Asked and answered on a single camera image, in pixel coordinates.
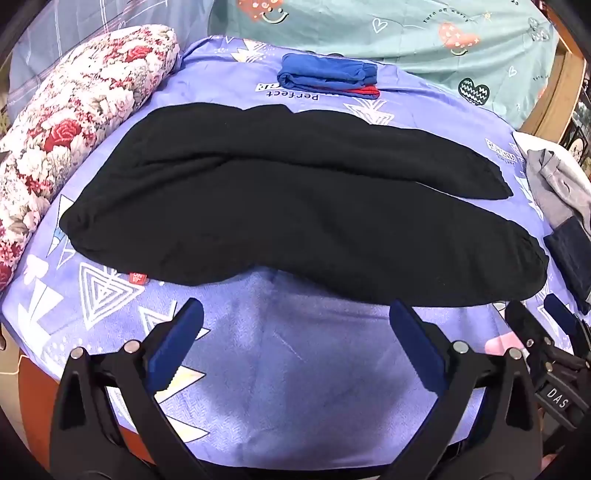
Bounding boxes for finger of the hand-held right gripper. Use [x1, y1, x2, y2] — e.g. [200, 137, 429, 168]
[505, 301, 555, 374]
[544, 293, 591, 358]

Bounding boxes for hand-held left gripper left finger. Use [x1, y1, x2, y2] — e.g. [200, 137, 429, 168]
[48, 298, 206, 480]

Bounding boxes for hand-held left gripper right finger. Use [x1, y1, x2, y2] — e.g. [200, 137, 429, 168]
[389, 299, 544, 480]

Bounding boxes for black pants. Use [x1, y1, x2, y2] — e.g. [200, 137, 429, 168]
[59, 102, 550, 308]

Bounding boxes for purple printed bed sheet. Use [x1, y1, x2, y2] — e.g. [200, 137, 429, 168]
[0, 34, 591, 472]

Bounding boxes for grey garment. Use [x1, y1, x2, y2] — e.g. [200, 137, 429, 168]
[526, 148, 591, 228]

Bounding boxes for white cloth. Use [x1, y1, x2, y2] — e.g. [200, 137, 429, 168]
[512, 131, 561, 158]

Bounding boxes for floral pillow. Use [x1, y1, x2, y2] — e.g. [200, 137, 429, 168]
[0, 25, 182, 292]

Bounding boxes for folded red garment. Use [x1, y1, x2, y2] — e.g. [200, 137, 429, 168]
[339, 84, 380, 100]

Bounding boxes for folded blue garment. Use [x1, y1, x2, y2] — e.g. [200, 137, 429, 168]
[277, 53, 379, 93]

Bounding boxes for teal printed blanket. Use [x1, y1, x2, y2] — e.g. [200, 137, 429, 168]
[208, 0, 561, 130]

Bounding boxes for blue plaid sheet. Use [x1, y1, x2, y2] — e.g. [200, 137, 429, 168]
[7, 0, 215, 121]

